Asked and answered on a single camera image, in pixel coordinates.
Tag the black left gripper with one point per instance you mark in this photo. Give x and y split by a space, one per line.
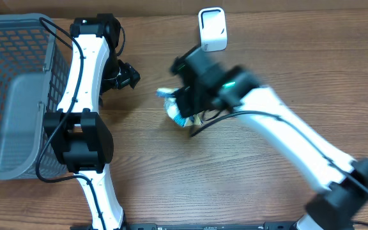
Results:
130 78

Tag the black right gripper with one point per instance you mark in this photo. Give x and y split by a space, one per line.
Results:
185 108

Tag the white blue wipes pack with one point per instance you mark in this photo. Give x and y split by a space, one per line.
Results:
171 108

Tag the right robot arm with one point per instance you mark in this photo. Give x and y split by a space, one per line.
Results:
339 180

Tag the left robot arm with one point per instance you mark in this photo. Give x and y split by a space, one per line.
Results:
79 145

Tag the white barcode scanner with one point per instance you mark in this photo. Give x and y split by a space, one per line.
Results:
212 29

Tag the grey plastic shopping basket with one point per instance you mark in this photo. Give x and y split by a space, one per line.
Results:
33 77

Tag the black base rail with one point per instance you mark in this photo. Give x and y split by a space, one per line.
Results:
288 225

